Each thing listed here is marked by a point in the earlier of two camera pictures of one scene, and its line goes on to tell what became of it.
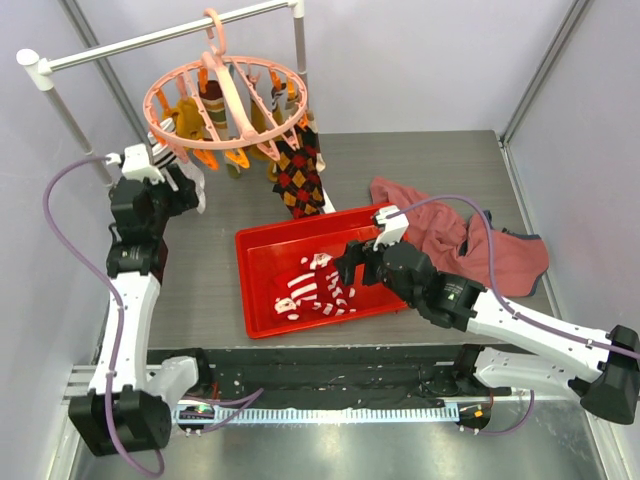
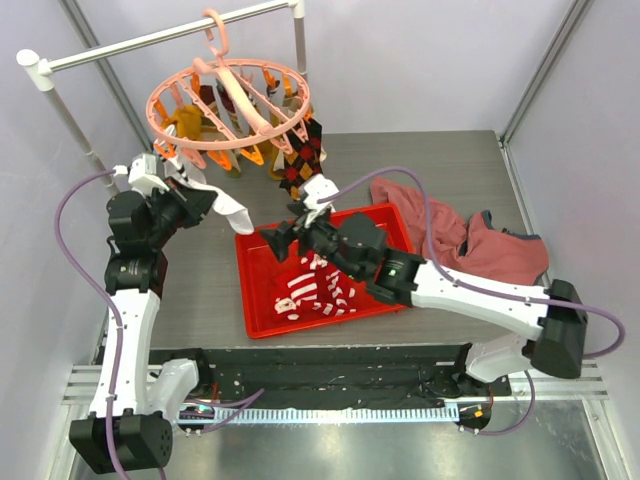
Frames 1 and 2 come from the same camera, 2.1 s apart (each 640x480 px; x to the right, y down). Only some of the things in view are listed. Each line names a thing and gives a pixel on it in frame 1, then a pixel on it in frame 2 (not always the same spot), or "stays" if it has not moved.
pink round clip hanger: x=225 y=103 stays
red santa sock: x=290 y=307 stays
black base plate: x=336 y=378 stays
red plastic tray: x=268 y=251 stays
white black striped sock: x=164 y=155 → x=238 y=218
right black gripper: x=351 y=261 → x=300 y=235
